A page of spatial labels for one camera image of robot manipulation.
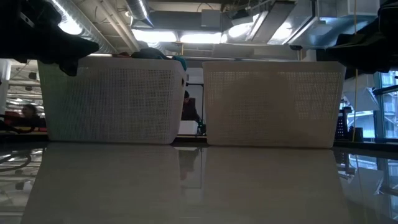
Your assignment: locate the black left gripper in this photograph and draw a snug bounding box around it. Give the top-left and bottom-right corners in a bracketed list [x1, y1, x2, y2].
[0, 0, 100, 77]

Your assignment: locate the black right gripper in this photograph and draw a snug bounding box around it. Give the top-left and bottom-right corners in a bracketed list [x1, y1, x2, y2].
[326, 0, 398, 74]

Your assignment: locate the dark navy garment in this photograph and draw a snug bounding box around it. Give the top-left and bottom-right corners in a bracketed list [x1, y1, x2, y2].
[130, 47, 170, 60]

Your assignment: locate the small dark teal cloth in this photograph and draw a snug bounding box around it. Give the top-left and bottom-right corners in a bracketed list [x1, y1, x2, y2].
[172, 55, 188, 72]

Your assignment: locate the white plastic laundry bin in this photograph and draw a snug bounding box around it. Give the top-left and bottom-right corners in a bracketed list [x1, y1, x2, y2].
[37, 56, 187, 146]
[201, 60, 347, 149]

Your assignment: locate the person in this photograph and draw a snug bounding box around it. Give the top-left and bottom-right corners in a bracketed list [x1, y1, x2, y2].
[181, 90, 202, 123]
[19, 103, 47, 128]

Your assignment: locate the black plastic crate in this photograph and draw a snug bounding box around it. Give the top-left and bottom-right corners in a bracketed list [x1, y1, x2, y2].
[335, 106, 354, 141]

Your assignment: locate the fluorescent ceiling light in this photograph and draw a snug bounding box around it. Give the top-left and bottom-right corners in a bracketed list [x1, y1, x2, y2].
[132, 29, 223, 44]

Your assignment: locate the white box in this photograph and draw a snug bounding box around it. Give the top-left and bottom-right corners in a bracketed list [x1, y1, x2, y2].
[178, 120, 199, 136]

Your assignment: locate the grey ceiling box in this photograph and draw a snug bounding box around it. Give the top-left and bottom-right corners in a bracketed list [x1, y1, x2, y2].
[201, 9, 222, 28]

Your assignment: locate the silver round ventilation duct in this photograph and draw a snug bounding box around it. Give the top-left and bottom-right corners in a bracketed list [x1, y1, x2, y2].
[125, 0, 154, 27]
[46, 0, 118, 54]

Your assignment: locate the silver rectangular air duct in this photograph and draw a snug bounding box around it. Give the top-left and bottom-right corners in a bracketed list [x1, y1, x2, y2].
[223, 0, 343, 47]

